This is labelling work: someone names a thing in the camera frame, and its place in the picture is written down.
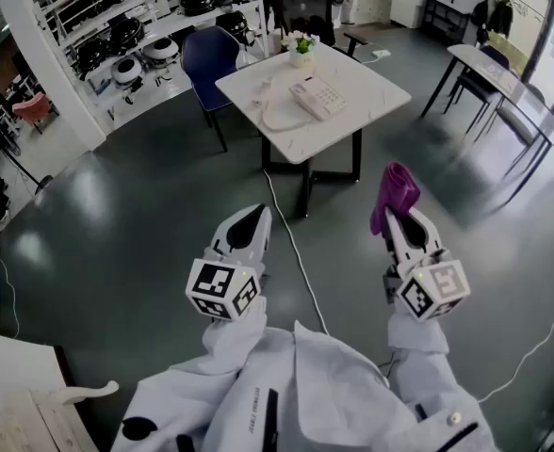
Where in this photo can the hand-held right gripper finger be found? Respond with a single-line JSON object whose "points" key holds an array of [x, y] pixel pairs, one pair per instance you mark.
{"points": [[423, 238], [395, 243]]}

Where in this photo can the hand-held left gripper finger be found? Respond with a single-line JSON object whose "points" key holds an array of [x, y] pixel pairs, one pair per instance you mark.
{"points": [[264, 233], [239, 233]]}

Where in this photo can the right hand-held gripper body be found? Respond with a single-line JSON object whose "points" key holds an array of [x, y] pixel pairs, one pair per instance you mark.
{"points": [[432, 290]]}

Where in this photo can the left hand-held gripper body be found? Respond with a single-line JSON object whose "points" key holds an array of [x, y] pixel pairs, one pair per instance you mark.
{"points": [[220, 285]]}

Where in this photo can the purple cloth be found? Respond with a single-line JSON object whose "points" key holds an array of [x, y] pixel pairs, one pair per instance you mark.
{"points": [[395, 188]]}

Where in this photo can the white desk telephone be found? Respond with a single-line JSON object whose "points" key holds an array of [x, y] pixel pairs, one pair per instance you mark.
{"points": [[319, 98]]}

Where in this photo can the person's left forearm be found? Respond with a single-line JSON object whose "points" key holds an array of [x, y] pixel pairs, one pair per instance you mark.
{"points": [[232, 346]]}

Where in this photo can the person's right forearm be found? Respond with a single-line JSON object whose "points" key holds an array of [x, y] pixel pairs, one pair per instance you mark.
{"points": [[423, 360]]}

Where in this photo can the white marble table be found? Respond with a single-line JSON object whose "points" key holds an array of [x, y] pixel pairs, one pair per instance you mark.
{"points": [[305, 191]]}

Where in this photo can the person's white jacket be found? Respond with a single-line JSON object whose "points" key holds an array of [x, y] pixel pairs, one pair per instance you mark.
{"points": [[314, 393]]}

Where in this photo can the dark dining chair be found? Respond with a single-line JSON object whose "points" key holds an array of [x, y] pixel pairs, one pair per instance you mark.
{"points": [[522, 125], [475, 87]]}

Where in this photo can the blue chair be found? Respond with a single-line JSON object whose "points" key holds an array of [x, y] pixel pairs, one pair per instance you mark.
{"points": [[208, 64]]}

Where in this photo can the grey table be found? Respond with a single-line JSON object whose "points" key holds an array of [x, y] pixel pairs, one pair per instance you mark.
{"points": [[503, 78]]}

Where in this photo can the potted flower plant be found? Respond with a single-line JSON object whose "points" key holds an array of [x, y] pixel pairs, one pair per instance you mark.
{"points": [[300, 50]]}

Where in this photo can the white power strip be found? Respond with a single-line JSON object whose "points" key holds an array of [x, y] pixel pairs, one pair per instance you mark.
{"points": [[381, 53]]}

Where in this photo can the white shelf rack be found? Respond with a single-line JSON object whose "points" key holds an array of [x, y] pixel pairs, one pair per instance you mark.
{"points": [[164, 26]]}

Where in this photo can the black shelf unit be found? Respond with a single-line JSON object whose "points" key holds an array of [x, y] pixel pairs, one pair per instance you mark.
{"points": [[446, 17]]}

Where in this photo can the black mesh office chair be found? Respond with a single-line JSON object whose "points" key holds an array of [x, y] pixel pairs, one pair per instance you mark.
{"points": [[312, 12]]}

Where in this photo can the group of black white helmets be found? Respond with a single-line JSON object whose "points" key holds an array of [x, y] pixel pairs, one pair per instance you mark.
{"points": [[126, 36]]}

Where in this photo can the hanging dark coats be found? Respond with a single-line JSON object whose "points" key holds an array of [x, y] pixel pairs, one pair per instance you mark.
{"points": [[496, 17]]}

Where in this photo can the pink chair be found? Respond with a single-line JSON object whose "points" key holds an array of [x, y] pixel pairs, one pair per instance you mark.
{"points": [[31, 108]]}

